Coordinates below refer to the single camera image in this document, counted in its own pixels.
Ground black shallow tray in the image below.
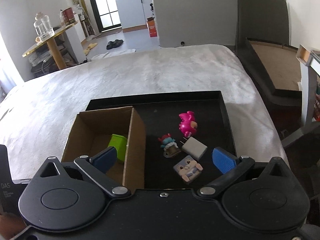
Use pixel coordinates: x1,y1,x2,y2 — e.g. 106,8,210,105
85,90,238,190

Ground yellow slippers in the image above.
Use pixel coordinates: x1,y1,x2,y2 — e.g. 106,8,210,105
84,43,98,56

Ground white charger plug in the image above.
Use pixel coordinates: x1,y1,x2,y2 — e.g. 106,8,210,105
182,137,208,161

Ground white kitchen cabinet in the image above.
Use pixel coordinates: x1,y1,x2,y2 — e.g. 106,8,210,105
115,0,153,33

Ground green toy bin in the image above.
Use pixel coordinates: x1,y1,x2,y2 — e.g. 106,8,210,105
108,134,127,162

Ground small red-haired figurine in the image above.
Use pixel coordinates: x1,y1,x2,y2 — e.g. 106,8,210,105
158,133,181,158

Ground orange cardboard box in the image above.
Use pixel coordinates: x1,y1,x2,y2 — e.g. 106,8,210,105
147,17,157,37

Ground black framed board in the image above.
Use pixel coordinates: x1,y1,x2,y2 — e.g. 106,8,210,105
236,38,302,101

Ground red tin can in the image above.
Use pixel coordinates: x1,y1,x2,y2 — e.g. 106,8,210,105
60,7,75,26

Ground pink bird toy figure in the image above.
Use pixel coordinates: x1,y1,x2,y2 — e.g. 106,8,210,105
179,111,197,138

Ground clear glass jar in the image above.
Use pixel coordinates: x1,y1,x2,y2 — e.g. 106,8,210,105
34,12,55,41

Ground round gold side table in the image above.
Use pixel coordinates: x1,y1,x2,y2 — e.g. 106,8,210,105
21,21,79,71

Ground brown cardboard box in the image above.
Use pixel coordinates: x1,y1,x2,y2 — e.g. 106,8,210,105
61,106,146,192

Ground black slippers pair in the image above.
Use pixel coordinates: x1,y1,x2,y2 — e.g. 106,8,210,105
106,39,124,50

